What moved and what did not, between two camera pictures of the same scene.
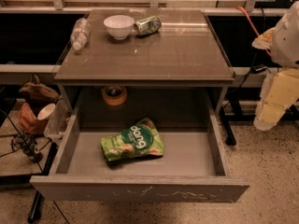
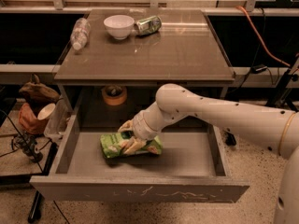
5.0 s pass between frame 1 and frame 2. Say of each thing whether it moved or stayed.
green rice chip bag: stayed
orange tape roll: stayed
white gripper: moved
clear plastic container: stayed
